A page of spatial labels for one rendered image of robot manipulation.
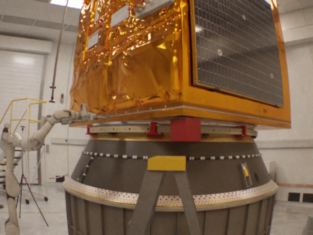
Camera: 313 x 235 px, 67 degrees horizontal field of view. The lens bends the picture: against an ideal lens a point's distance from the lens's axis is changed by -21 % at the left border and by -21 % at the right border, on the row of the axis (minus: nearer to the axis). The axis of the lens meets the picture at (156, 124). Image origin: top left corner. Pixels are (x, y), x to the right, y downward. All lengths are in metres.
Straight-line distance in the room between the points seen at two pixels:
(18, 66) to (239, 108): 8.63
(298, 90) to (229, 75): 5.31
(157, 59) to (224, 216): 1.19
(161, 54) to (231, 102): 0.62
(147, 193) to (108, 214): 0.94
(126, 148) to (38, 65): 8.24
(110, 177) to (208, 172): 0.71
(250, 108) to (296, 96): 5.02
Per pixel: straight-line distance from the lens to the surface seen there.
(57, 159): 10.21
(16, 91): 9.81
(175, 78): 1.79
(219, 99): 2.00
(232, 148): 2.27
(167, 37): 1.91
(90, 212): 2.25
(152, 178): 1.20
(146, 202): 1.21
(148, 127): 2.14
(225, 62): 2.07
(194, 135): 1.82
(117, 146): 2.25
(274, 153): 7.49
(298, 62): 7.44
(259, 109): 2.46
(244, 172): 2.21
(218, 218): 2.04
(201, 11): 2.04
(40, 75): 10.11
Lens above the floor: 1.57
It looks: 4 degrees up
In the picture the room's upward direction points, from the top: 1 degrees clockwise
